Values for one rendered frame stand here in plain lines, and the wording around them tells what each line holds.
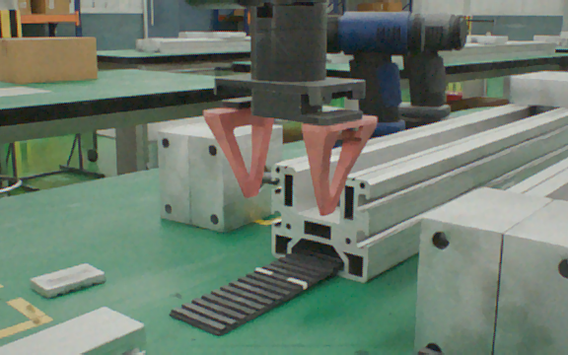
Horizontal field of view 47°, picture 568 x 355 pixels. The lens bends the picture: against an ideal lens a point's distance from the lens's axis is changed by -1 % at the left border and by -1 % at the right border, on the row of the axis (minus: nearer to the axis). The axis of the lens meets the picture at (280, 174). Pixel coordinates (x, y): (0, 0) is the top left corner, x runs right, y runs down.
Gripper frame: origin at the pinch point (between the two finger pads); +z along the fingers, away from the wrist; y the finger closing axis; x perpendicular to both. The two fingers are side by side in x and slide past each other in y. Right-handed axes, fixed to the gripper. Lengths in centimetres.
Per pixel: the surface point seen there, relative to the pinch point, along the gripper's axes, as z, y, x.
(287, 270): 6.5, 0.2, -0.3
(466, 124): -0.9, 2.6, -37.7
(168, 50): 7, 304, -240
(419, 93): -2, 21, -59
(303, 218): 2.9, 1.1, -3.4
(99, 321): 4.2, -0.5, 18.1
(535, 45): 2, 121, -393
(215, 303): 6.9, 0.6, 7.5
